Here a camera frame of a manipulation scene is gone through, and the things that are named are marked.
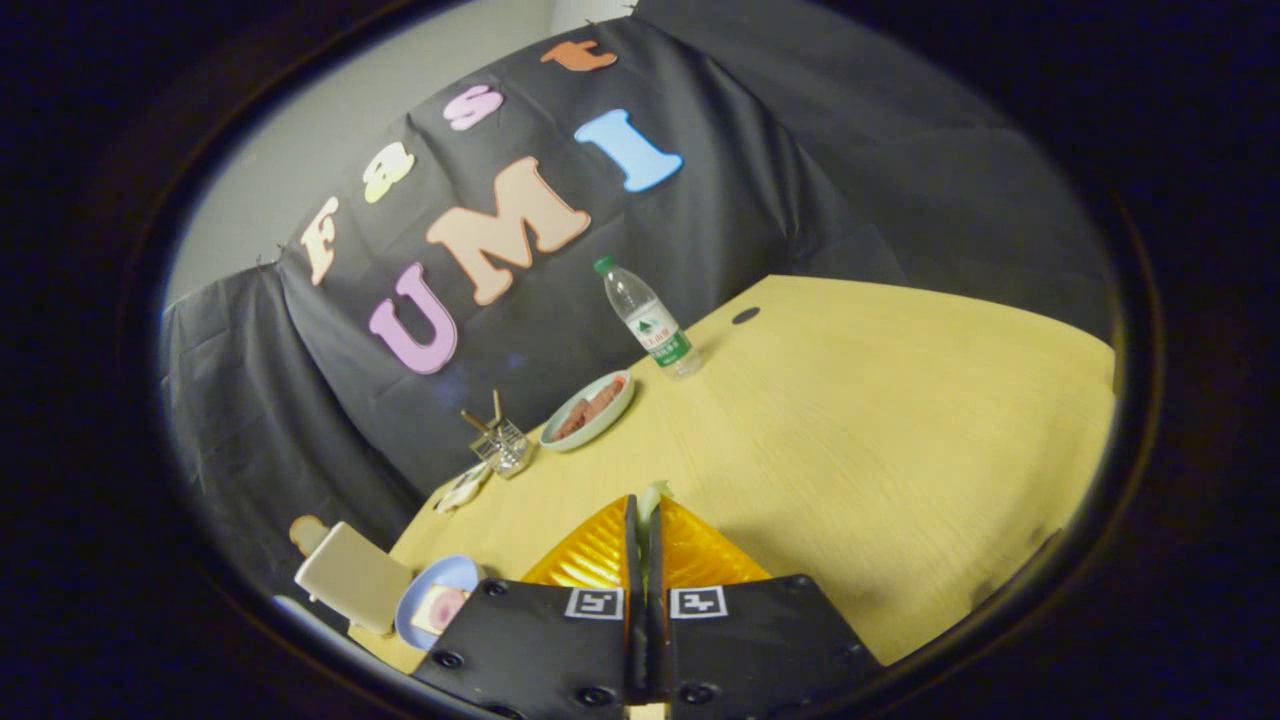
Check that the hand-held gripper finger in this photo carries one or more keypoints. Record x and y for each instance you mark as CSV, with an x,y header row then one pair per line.
x,y
654,600
633,600

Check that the pale green vegetable piece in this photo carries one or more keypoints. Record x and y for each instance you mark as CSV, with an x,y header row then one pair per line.
x,y
655,497

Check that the pale green plate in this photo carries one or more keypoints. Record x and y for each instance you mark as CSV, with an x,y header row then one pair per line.
x,y
603,425

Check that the brown meat slice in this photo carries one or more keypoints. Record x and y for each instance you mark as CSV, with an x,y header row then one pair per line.
x,y
572,420
607,395

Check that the pink and white food slice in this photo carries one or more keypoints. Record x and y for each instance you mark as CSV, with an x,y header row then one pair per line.
x,y
440,608

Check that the blue plate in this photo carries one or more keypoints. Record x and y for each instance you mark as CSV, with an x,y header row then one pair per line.
x,y
440,572

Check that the small white object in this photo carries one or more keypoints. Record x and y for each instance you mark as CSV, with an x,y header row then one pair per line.
x,y
463,490

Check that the clear water bottle green cap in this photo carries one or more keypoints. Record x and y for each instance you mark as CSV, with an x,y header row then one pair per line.
x,y
655,330

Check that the cream board with wooden knob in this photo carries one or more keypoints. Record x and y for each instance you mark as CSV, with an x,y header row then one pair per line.
x,y
350,575

